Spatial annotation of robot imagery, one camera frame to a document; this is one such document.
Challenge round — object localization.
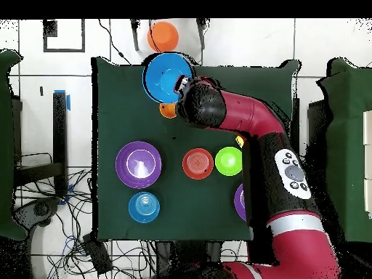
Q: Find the large light blue bowl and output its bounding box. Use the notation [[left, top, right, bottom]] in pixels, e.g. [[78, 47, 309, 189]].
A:
[[142, 52, 195, 105]]

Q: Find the orange plastic cup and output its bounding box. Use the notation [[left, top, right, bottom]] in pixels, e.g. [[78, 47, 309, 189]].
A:
[[158, 102, 178, 119]]

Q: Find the purple plastic bowl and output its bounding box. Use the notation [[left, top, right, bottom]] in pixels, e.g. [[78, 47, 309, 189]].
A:
[[115, 140, 163, 190], [233, 183, 247, 222]]

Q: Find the orange round object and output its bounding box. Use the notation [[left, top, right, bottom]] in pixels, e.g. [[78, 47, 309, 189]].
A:
[[147, 20, 180, 54]]

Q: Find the black tripod leg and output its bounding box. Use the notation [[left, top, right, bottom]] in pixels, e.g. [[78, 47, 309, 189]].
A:
[[129, 19, 140, 52], [196, 18, 211, 50]]

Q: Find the dark green tablecloth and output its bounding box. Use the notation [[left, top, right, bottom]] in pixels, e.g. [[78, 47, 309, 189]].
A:
[[90, 56, 302, 243]]

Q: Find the orange-red plastic bowl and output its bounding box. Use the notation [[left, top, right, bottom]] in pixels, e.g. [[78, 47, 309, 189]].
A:
[[182, 147, 215, 180]]

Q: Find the green plastic bowl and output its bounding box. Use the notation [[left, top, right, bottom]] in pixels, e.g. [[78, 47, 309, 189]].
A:
[[214, 145, 243, 177]]

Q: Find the blue tape strip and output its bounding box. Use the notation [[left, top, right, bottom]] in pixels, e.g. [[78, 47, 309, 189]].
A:
[[54, 89, 71, 111]]

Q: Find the small light blue bowl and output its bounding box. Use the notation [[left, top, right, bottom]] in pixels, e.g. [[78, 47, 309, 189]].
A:
[[128, 191, 161, 225]]

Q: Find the black metal stand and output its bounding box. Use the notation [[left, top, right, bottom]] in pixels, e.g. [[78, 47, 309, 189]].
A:
[[14, 92, 69, 198]]

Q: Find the green cloth covered table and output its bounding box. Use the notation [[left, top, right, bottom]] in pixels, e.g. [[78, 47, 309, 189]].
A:
[[315, 57, 372, 244], [0, 48, 28, 241]]

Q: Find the black grey chair base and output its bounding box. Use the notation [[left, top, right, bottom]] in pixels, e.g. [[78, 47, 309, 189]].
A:
[[12, 196, 62, 233]]

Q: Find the black power adapter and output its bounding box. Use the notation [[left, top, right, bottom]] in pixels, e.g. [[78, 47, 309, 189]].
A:
[[81, 233, 113, 275]]

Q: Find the white box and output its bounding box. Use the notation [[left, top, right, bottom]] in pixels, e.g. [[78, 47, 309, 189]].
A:
[[364, 178, 372, 215]]

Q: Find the black cable with connector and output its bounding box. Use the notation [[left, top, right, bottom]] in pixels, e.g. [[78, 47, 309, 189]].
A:
[[97, 19, 132, 65]]

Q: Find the black metal post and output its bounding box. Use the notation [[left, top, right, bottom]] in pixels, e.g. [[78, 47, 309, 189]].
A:
[[291, 97, 301, 152]]

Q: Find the black square floor frame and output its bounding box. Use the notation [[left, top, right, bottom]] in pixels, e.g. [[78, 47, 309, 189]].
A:
[[42, 19, 86, 53]]

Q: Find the tangle of floor cables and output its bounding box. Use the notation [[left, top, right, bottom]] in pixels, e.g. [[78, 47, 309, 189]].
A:
[[17, 152, 158, 279]]

